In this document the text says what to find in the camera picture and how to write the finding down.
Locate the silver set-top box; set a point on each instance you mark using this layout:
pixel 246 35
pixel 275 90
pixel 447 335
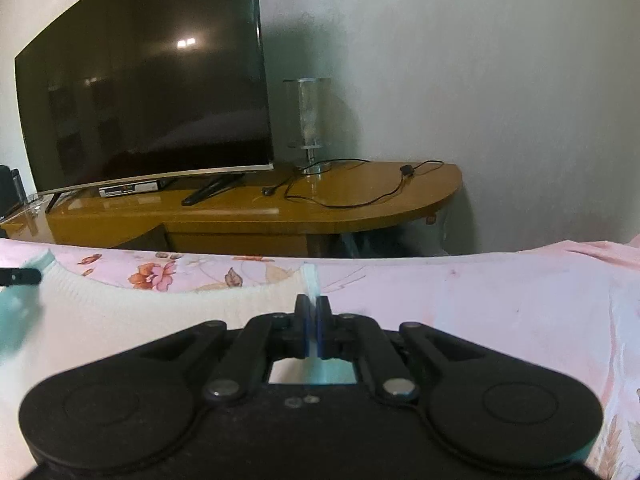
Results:
pixel 131 188

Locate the wooden television stand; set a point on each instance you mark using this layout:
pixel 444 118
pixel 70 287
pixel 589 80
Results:
pixel 240 222

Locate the dark chair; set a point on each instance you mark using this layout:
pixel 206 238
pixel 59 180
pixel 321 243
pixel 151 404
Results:
pixel 5 187

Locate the glass table lamp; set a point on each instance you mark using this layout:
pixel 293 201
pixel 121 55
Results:
pixel 309 115

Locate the white knit sweater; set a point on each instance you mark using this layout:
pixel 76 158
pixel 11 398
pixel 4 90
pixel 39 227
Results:
pixel 150 320

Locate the black curved television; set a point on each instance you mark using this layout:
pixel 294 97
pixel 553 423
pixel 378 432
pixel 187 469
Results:
pixel 145 75

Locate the black upright remote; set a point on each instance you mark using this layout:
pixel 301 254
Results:
pixel 18 185

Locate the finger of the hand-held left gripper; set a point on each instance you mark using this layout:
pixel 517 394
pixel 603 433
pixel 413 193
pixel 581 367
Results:
pixel 22 276

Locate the pink floral bed sheet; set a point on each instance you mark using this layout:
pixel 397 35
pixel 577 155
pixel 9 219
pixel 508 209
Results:
pixel 500 310

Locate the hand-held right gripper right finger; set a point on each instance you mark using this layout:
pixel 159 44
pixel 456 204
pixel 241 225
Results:
pixel 324 330

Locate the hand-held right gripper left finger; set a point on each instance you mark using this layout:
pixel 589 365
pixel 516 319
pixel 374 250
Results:
pixel 304 330

